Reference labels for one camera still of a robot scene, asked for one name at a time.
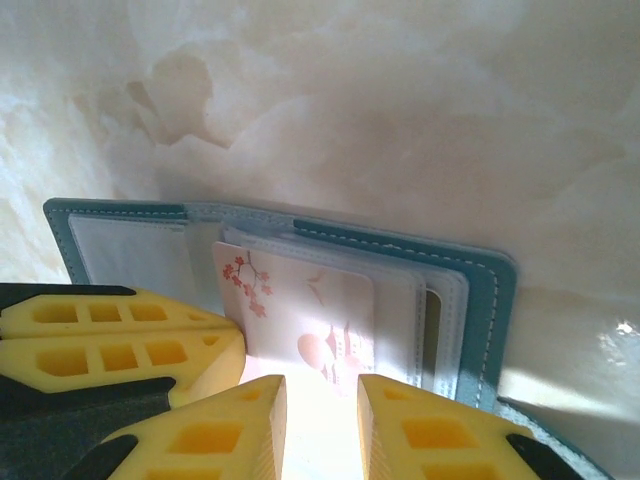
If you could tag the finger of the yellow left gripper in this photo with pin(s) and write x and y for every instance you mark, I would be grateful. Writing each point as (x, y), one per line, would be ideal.
(225, 350)
(175, 322)

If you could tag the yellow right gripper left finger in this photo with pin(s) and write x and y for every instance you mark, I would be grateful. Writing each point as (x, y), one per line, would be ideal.
(260, 425)

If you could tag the teal card holder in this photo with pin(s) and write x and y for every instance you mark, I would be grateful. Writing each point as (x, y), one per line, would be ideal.
(480, 325)

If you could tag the white cherry blossom card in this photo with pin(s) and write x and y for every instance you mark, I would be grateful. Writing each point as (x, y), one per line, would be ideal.
(300, 310)

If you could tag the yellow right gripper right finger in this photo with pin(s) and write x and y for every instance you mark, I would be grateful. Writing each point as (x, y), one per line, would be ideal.
(385, 425)

